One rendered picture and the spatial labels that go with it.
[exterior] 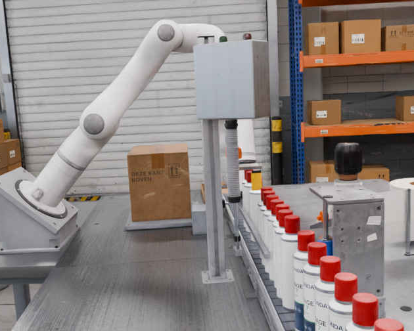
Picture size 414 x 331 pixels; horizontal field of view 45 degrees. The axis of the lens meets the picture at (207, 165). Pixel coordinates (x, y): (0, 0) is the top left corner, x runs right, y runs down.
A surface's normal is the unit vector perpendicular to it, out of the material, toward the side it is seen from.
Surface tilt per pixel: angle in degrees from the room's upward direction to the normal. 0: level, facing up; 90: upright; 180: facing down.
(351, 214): 90
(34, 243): 90
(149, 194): 90
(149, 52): 115
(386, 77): 90
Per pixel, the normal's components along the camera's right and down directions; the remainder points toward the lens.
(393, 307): -0.05, -0.99
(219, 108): -0.52, 0.16
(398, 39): -0.05, 0.16
